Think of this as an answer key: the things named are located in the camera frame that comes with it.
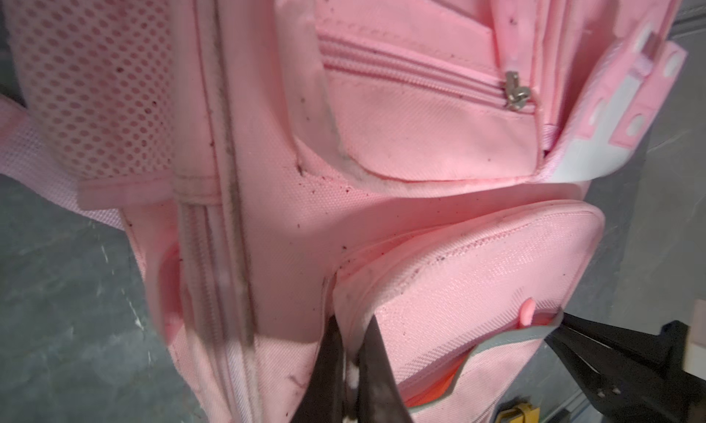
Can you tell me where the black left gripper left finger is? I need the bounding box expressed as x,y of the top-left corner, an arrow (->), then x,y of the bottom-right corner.
290,316 -> 345,423

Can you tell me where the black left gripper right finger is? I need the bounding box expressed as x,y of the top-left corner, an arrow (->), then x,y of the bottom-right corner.
357,316 -> 413,423

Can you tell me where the pink student backpack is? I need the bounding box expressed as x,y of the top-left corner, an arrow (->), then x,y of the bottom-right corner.
1,0 -> 686,422

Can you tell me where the yellow leather wallet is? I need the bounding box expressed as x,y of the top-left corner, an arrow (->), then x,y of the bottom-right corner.
494,402 -> 541,423

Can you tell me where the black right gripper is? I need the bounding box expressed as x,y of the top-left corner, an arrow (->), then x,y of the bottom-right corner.
545,314 -> 705,422

